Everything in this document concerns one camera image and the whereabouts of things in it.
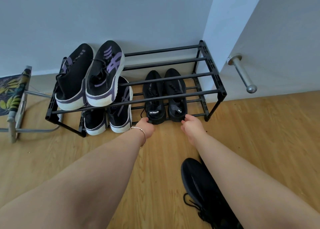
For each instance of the person's left hand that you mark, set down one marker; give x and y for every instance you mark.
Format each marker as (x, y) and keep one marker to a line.
(147, 129)

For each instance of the person's right hand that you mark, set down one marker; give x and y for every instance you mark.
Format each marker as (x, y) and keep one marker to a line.
(195, 131)

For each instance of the person's right thumb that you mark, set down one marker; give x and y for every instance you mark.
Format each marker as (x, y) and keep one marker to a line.
(184, 126)

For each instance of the person's left fingers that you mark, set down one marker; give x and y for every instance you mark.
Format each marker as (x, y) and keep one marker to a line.
(149, 122)

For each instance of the black knit sneaker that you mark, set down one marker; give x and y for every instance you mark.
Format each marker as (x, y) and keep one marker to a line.
(205, 189)
(153, 96)
(176, 96)

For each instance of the person's right forearm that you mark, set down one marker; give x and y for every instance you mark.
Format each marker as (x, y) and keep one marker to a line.
(245, 181)

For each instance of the person's left forearm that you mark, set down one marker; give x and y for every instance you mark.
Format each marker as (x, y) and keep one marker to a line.
(82, 181)

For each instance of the black purple striped sneaker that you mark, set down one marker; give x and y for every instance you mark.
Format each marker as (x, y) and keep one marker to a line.
(103, 79)
(94, 121)
(122, 111)
(72, 79)

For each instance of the black metal shoe rack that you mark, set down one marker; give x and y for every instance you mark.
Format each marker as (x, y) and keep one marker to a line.
(172, 80)

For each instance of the folding stool with floral seat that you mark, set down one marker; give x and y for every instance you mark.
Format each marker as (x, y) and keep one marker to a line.
(11, 91)

